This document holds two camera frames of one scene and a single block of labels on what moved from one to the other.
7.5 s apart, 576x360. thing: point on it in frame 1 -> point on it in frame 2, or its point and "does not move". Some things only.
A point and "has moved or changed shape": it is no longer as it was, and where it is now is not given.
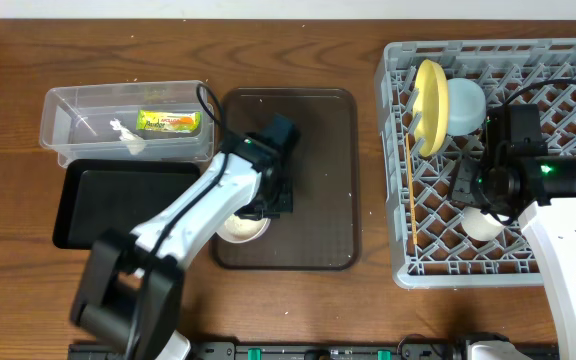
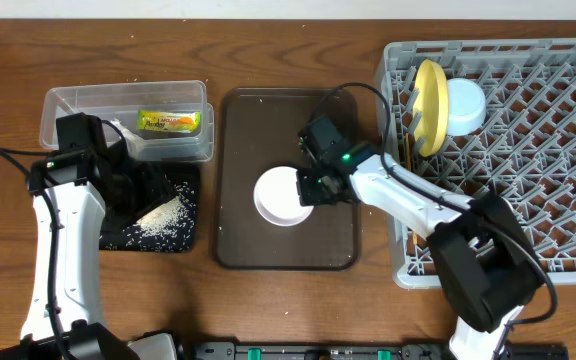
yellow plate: x=432 y=103 does not move
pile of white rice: x=243 y=228 has moved or changed shape
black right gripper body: x=466 y=179 -> x=308 y=187
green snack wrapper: x=178 y=121 does not move
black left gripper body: x=281 y=202 -> x=136 y=194
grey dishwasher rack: x=566 y=77 does not move
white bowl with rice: x=238 y=230 has moved or changed shape
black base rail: x=219 y=351 does not move
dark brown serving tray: x=323 y=230 does not move
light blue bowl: x=466 y=106 does not move
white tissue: x=136 y=144 does not move
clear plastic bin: x=143 y=121 does not move
